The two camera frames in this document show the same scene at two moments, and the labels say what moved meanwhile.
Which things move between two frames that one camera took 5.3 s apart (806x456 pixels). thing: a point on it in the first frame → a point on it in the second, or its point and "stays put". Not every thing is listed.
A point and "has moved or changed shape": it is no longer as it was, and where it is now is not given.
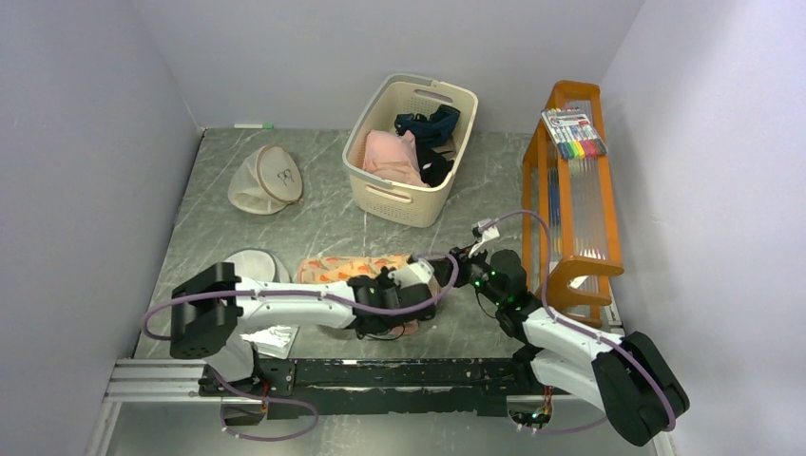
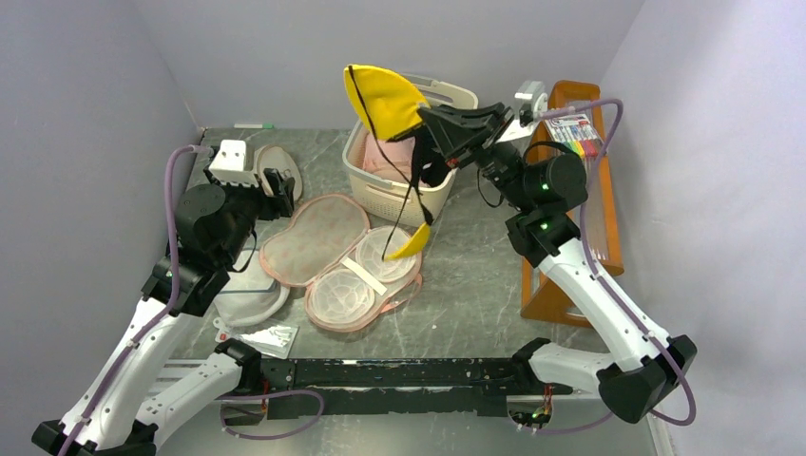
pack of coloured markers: [572, 132] stays put
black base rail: [384, 388] stays put
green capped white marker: [254, 125] stays put
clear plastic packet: [276, 340] stays put
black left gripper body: [384, 280] → [249, 203]
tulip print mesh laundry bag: [331, 270] has moved or changed shape
